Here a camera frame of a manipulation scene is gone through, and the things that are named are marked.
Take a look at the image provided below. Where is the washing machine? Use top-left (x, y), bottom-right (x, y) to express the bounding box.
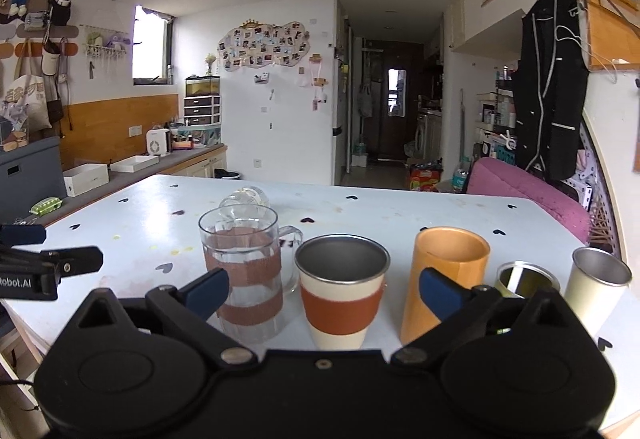
top-left (416, 113), bottom-right (444, 160)

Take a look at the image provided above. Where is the glass fish tank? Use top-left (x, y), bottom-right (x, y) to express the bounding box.
top-left (185, 76), bottom-right (221, 98)

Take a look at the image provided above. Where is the small steel cup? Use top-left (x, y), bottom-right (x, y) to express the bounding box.
top-left (495, 261), bottom-right (561, 301)

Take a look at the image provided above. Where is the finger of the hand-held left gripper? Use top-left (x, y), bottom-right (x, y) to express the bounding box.
top-left (44, 246), bottom-right (105, 278)
top-left (0, 224), bottom-right (48, 246)

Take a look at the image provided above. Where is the cream metal cup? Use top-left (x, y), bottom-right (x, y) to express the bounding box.
top-left (564, 246), bottom-right (634, 339)

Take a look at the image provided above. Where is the white open box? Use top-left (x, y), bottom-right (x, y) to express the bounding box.
top-left (63, 163), bottom-right (110, 198)

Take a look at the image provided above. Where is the green patterned pouch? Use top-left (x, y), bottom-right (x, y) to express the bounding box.
top-left (29, 197), bottom-right (62, 216)

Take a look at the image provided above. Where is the dark entrance door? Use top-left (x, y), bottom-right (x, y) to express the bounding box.
top-left (377, 43), bottom-right (425, 163)

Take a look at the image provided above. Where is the wooden stair panel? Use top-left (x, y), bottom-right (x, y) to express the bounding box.
top-left (542, 0), bottom-right (640, 72)

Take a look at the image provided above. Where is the clear glass cup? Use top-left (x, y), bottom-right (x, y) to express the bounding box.
top-left (218, 186), bottom-right (271, 221)

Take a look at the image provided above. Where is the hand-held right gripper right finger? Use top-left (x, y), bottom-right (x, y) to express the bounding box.
top-left (390, 268), bottom-right (601, 367)

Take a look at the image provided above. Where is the metal cup with orange sleeve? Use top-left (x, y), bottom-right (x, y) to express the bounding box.
top-left (294, 235), bottom-right (391, 350)

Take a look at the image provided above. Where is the small white appliance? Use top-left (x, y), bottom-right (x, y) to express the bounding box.
top-left (146, 129), bottom-right (173, 155)

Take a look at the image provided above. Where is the white storage shelf rack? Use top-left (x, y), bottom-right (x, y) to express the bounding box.
top-left (476, 88), bottom-right (517, 160)

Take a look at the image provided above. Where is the grey storage box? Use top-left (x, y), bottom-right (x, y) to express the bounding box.
top-left (0, 136), bottom-right (68, 226)

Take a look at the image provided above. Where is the printed tote bag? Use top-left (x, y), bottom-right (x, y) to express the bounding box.
top-left (0, 73), bottom-right (51, 130)

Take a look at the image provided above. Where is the plastic water bottle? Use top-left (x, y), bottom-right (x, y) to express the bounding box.
top-left (452, 158), bottom-right (472, 193)

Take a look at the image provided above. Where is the cloud-shaped photo board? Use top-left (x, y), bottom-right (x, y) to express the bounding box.
top-left (218, 21), bottom-right (309, 70)

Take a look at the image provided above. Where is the glass mug with brown bands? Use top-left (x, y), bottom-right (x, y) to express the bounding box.
top-left (198, 205), bottom-right (304, 346)

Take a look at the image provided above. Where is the orange carton box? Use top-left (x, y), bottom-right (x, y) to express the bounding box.
top-left (409, 166), bottom-right (444, 192)

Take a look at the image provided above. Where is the white flat tray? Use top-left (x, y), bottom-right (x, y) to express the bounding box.
top-left (110, 154), bottom-right (160, 174)

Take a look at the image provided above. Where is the black jacket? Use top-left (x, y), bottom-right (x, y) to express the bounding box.
top-left (512, 0), bottom-right (592, 182)

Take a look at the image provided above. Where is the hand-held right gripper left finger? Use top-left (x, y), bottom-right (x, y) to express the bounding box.
top-left (47, 268), bottom-right (258, 367)

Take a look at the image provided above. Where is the black cable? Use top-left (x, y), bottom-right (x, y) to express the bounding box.
top-left (0, 375), bottom-right (40, 414)

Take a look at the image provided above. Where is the pink chair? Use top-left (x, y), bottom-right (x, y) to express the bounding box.
top-left (465, 157), bottom-right (592, 246)

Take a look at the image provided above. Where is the window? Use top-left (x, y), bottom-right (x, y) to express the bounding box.
top-left (132, 4), bottom-right (174, 86)

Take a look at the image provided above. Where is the white wall hook rack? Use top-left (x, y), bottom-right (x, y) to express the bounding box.
top-left (81, 25), bottom-right (132, 58)

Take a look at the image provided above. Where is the small drawer unit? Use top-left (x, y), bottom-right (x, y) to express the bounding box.
top-left (183, 96), bottom-right (222, 126)

